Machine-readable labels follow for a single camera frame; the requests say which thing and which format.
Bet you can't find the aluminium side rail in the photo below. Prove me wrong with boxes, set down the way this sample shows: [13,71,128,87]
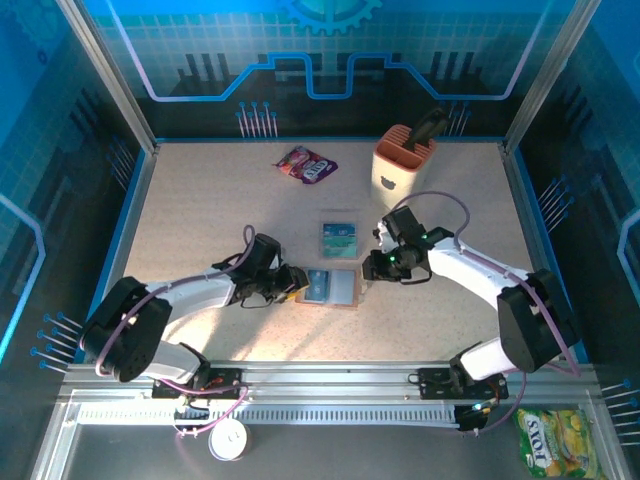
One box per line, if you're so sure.
[84,142,161,364]
[499,141,576,364]

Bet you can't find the black knife handle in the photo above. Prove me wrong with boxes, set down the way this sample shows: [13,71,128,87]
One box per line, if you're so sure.
[403,107,448,151]

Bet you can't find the white slotted cable duct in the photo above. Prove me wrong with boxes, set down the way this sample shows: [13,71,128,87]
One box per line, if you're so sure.
[74,402,461,427]

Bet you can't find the clear plastic tray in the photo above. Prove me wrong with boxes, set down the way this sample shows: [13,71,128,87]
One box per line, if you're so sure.
[318,208,362,260]

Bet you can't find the green yellow candy bag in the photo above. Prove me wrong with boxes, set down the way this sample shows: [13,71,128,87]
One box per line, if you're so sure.
[514,407,604,480]

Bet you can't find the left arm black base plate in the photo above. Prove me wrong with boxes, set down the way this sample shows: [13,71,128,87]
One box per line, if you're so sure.
[151,366,245,401]

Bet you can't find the aluminium frame post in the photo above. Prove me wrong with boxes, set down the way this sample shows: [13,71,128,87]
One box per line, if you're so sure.
[502,0,605,155]
[55,0,160,155]

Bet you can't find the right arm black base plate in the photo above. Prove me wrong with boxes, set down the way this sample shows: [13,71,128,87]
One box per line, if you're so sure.
[416,366,510,401]

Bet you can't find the tan leather card holder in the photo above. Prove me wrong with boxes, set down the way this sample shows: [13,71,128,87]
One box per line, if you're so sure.
[293,267,362,310]

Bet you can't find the aluminium front rail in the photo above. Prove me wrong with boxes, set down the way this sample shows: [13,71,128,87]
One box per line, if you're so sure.
[58,360,601,404]

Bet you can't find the black control box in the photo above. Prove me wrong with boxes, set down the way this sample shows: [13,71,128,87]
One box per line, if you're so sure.
[455,403,495,434]

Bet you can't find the cream knife block orange top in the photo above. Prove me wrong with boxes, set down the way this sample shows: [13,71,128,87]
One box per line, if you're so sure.
[368,123,439,214]

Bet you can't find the purple candy bag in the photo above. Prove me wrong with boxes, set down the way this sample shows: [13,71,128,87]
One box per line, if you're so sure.
[272,144,340,186]

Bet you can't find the teal credit card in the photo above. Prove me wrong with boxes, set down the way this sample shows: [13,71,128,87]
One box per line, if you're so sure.
[323,237,359,258]

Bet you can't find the white round cap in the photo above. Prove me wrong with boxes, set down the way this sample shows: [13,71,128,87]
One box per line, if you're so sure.
[207,418,250,462]

